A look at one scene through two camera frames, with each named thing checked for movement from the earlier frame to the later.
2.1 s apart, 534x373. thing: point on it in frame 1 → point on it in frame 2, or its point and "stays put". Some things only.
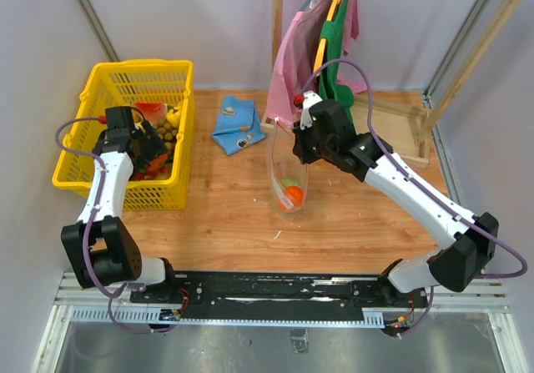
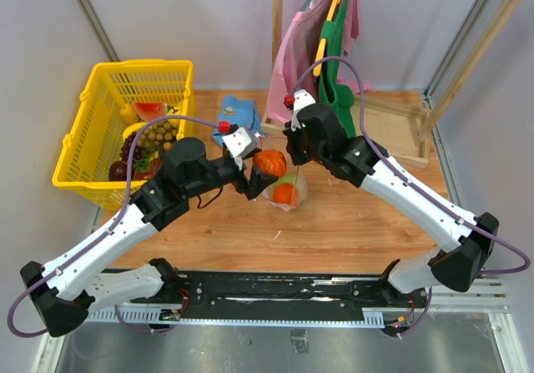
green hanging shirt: (329, 88) stays put
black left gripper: (154, 146) → (257, 183)
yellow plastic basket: (140, 112) stays put
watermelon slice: (153, 112) stays put
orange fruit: (295, 195) → (285, 193)
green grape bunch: (166, 133) stays put
